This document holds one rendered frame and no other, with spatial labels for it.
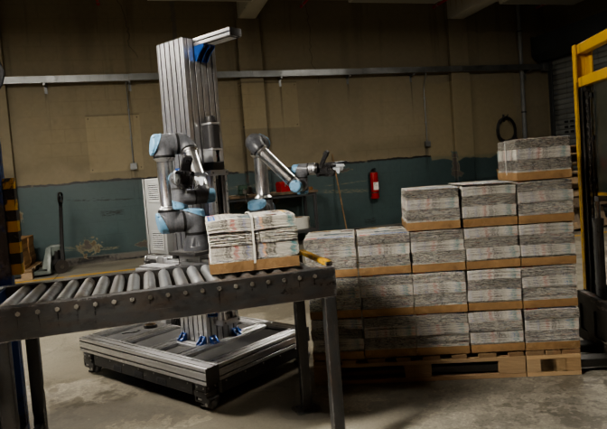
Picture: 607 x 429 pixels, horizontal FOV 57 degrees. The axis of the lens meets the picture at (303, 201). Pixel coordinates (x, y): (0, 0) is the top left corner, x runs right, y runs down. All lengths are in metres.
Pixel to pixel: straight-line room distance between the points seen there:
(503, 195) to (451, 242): 0.37
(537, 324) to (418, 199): 0.94
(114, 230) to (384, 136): 4.99
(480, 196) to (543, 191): 0.33
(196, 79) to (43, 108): 6.44
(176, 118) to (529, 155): 2.00
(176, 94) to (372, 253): 1.47
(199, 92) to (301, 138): 6.59
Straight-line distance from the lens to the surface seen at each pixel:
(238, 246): 2.36
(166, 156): 3.07
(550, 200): 3.26
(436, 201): 3.12
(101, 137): 9.57
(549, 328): 3.38
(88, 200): 9.56
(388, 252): 3.12
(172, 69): 3.47
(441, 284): 3.17
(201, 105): 3.43
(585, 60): 3.96
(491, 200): 3.18
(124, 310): 2.23
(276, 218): 2.35
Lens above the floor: 1.20
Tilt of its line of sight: 3 degrees down
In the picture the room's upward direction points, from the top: 4 degrees counter-clockwise
